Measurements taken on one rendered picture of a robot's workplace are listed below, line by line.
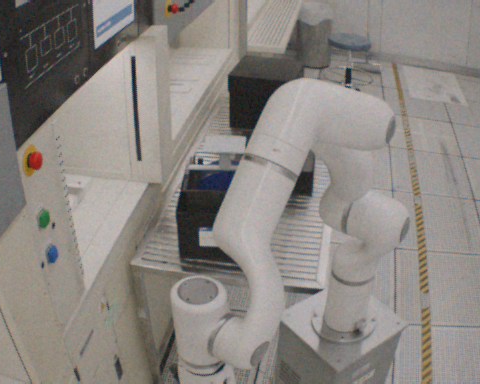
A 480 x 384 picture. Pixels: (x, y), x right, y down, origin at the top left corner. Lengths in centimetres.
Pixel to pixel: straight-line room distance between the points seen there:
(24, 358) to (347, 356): 83
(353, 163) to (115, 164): 106
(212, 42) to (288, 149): 244
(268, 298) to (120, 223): 104
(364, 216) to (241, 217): 52
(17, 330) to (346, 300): 83
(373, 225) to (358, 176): 19
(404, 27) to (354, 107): 496
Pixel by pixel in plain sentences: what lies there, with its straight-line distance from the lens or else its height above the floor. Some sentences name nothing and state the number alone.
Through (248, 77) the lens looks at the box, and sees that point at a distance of 244.
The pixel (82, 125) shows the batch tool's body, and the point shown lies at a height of 107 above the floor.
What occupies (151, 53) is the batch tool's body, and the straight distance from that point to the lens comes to 178.
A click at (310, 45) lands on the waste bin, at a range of 544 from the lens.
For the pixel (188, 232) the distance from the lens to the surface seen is 175.
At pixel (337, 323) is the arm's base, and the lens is 155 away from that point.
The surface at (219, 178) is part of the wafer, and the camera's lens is 180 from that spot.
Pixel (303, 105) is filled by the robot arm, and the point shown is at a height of 154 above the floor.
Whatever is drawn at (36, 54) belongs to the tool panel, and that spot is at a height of 156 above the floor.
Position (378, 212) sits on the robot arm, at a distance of 132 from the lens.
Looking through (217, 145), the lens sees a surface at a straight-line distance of 173.
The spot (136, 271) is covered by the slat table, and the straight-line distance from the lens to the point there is 183.
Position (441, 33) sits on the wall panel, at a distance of 597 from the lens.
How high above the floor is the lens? 190
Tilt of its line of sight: 33 degrees down
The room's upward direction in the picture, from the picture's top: straight up
